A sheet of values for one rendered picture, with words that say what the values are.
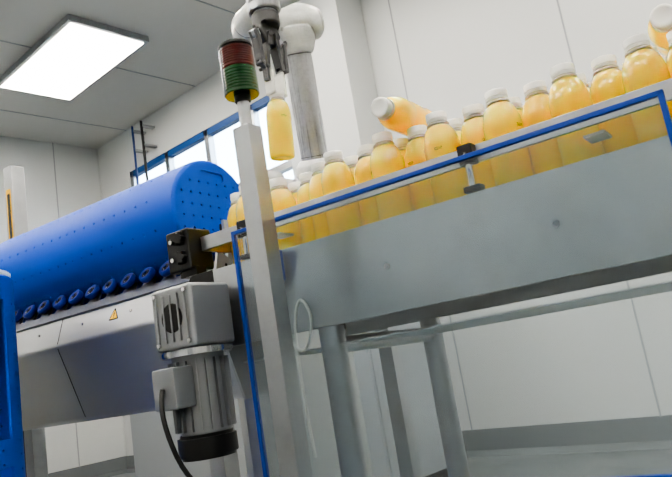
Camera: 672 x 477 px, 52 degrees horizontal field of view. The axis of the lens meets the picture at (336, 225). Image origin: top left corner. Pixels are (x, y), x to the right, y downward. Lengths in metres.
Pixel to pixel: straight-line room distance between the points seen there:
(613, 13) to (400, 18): 1.50
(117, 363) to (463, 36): 3.45
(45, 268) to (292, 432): 1.14
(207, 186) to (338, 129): 3.09
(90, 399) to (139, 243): 0.48
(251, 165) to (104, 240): 0.76
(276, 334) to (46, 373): 1.09
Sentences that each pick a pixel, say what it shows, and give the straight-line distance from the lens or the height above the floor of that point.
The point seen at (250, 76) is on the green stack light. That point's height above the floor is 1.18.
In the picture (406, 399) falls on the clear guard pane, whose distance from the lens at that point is 1.15.
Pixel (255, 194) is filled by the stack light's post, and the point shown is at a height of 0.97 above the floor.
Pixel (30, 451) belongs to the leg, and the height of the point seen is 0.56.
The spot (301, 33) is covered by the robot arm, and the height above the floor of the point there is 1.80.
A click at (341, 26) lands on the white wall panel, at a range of 5.03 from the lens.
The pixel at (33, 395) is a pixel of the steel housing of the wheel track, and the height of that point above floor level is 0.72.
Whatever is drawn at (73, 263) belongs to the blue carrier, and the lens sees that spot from 2.01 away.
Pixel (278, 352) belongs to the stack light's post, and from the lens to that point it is 1.16.
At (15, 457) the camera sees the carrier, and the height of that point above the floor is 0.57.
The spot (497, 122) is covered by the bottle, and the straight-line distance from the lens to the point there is 1.21.
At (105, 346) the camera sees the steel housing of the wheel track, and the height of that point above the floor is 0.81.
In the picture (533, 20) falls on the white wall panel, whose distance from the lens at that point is 4.51.
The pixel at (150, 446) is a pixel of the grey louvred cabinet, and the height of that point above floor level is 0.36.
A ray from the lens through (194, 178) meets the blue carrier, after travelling 1.78.
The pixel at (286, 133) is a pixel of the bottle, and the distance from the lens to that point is 1.79.
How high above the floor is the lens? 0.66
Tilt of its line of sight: 12 degrees up
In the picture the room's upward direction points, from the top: 9 degrees counter-clockwise
